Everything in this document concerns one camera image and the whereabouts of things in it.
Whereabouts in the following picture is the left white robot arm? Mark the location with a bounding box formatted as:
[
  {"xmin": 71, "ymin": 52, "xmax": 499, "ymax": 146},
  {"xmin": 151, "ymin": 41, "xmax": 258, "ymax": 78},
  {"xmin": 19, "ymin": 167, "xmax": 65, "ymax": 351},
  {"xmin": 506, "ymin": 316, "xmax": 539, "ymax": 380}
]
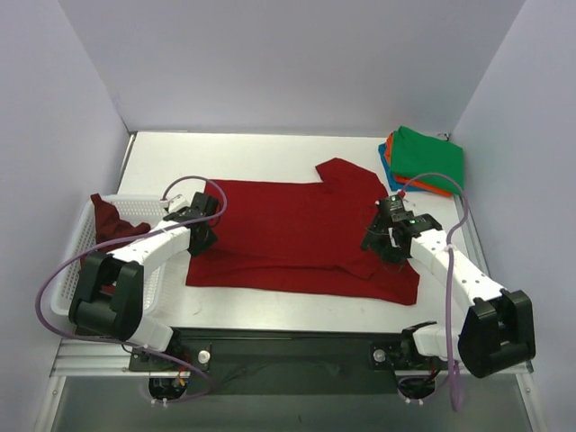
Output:
[{"xmin": 68, "ymin": 193, "xmax": 222, "ymax": 371}]

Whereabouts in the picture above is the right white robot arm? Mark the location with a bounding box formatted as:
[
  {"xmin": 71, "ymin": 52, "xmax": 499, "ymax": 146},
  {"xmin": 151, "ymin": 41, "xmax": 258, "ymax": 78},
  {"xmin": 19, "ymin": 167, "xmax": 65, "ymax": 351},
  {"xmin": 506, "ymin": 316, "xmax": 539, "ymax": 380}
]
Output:
[{"xmin": 361, "ymin": 193, "xmax": 536, "ymax": 378}]

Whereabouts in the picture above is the orange folded t-shirt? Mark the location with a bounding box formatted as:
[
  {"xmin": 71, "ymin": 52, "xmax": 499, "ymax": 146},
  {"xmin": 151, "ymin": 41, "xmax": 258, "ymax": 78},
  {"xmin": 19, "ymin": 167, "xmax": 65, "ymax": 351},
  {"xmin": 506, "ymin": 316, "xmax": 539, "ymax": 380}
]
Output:
[{"xmin": 384, "ymin": 133, "xmax": 453, "ymax": 197}]

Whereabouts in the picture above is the white plastic basket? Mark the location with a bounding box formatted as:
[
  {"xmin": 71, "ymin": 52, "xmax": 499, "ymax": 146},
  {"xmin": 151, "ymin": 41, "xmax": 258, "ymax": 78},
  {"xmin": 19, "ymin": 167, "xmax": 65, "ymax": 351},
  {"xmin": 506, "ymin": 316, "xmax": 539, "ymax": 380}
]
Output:
[{"xmin": 50, "ymin": 194, "xmax": 166, "ymax": 316}]

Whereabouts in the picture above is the green folded t-shirt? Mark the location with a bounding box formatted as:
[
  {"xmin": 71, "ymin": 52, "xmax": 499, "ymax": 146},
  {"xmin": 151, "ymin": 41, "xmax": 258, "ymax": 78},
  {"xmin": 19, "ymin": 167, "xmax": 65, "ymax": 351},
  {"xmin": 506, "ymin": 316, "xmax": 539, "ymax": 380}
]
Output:
[{"xmin": 391, "ymin": 126, "xmax": 464, "ymax": 189}]

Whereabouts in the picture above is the blue folded t-shirt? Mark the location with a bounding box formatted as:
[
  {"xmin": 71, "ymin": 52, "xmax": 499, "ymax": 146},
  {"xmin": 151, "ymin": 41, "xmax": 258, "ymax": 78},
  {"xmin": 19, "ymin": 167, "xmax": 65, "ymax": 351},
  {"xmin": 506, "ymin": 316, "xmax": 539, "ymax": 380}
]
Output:
[{"xmin": 378, "ymin": 143, "xmax": 404, "ymax": 192}]

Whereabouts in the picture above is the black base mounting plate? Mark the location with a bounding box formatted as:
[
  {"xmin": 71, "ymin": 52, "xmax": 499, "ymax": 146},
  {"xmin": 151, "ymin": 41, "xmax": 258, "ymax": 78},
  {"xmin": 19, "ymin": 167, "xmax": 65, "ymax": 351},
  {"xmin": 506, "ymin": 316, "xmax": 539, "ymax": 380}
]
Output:
[{"xmin": 129, "ymin": 328, "xmax": 446, "ymax": 398}]

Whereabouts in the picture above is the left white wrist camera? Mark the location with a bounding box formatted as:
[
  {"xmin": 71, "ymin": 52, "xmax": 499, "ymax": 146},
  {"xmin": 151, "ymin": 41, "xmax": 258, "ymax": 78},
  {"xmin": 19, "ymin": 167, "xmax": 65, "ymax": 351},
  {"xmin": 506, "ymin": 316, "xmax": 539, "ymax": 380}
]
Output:
[{"xmin": 160, "ymin": 193, "xmax": 190, "ymax": 213}]

